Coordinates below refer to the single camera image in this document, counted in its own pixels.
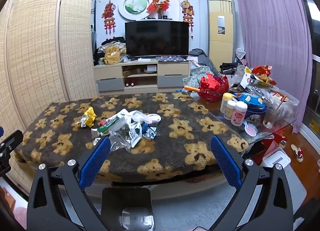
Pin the beige standing air conditioner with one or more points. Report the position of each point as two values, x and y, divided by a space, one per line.
221 46

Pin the clear plastic bag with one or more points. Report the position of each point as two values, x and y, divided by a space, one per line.
122 137

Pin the round white wall picture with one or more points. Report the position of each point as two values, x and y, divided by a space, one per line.
135 5

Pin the yellow backpack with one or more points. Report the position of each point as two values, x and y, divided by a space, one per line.
112 56

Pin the black television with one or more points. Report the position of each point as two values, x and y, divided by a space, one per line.
157 38

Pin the red plastic basket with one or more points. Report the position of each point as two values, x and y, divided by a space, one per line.
212 88

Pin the black jacket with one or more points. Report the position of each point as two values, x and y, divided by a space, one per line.
200 55

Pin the woven folding screen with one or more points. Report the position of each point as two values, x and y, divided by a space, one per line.
37 46

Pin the red snack bag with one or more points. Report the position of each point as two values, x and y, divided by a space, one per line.
262 71

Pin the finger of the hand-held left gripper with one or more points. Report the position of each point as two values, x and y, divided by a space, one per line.
12 141

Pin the yellow cap white bottle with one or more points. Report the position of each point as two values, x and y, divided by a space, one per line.
225 103

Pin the black trash bin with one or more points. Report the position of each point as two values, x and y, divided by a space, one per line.
112 208

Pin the purple curtain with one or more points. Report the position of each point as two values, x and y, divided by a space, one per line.
270 33

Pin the orange stick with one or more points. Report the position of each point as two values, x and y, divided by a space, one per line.
192 88

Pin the dark patterned cushion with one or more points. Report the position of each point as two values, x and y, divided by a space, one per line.
171 58

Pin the dark window frame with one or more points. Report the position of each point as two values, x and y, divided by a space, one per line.
311 58

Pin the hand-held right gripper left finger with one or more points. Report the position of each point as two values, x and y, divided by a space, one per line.
95 161

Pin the yellow wrapper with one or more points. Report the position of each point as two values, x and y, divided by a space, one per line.
89 117

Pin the clear plastic storage box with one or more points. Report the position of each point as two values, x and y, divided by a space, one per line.
287 106

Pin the clear drinking glass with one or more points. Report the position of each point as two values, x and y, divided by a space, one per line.
271 118

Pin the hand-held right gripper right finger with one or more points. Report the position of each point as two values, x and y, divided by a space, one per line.
226 161

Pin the small white bottle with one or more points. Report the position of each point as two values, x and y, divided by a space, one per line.
229 111

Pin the pile of clothes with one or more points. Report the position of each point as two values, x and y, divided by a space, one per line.
115 42

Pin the pink label white bottle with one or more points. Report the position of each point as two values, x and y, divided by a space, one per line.
238 116

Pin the silver blue blister pack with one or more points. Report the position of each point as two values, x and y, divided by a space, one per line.
150 131

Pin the red flower decoration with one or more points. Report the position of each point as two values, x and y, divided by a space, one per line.
158 5

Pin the white storage box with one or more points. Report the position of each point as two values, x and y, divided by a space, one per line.
275 157

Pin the blue snack bag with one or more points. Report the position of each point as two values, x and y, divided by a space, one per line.
250 99

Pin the camouflage cloth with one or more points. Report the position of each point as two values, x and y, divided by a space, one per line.
197 76

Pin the blue round tin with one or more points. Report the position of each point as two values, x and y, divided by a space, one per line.
255 116

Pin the white plastic bag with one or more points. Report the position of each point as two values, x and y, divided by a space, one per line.
137 116

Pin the pink and white round lid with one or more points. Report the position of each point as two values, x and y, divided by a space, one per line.
153 118

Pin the black handbag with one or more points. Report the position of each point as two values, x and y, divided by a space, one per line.
227 68

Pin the green and white carton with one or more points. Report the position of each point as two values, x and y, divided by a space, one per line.
107 126

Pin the teddy bear print blanket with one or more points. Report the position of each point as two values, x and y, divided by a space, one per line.
162 136

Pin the white hairbrush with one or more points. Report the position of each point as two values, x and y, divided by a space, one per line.
252 130

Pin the wooden television cabinet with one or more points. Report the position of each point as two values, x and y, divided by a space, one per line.
172 68

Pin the beige slipper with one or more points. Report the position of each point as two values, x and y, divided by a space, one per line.
297 153

